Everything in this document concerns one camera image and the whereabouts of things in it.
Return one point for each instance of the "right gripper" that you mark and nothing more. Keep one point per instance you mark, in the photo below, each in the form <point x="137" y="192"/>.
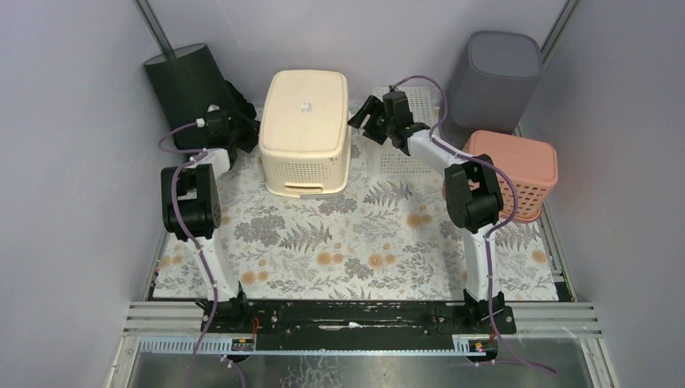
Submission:
<point x="370" y="107"/>

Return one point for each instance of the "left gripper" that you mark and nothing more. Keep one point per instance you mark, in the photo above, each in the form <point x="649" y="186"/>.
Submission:
<point x="241" y="120"/>

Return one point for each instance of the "white translucent perforated basket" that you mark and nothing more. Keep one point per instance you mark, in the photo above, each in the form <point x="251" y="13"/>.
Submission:
<point x="386" y="160"/>

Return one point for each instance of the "cream plastic basket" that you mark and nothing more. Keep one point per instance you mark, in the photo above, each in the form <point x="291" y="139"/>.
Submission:
<point x="304" y="140"/>

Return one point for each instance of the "black round waste bin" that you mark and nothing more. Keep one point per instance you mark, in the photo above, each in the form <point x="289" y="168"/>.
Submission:
<point x="185" y="84"/>

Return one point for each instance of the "grey ribbed waste bin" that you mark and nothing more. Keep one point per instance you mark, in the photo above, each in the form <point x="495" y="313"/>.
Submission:
<point x="491" y="85"/>

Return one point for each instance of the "pink plastic basket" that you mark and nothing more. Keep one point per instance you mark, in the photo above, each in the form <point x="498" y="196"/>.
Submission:
<point x="531" y="165"/>

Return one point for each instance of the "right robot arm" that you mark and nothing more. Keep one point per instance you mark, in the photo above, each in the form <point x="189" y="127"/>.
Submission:
<point x="471" y="191"/>

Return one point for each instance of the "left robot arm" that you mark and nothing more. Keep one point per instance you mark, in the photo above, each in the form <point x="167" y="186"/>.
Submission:
<point x="191" y="208"/>

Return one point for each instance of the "black cloth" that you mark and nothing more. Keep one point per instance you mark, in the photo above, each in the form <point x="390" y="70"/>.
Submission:
<point x="246" y="109"/>

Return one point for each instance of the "floral table mat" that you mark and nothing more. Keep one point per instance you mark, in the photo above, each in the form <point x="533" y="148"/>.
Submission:
<point x="381" y="238"/>

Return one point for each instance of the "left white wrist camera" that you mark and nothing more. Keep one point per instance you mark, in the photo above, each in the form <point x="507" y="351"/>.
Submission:
<point x="202" y="121"/>

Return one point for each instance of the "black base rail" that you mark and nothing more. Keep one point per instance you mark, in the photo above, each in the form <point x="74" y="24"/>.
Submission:
<point x="344" y="325"/>

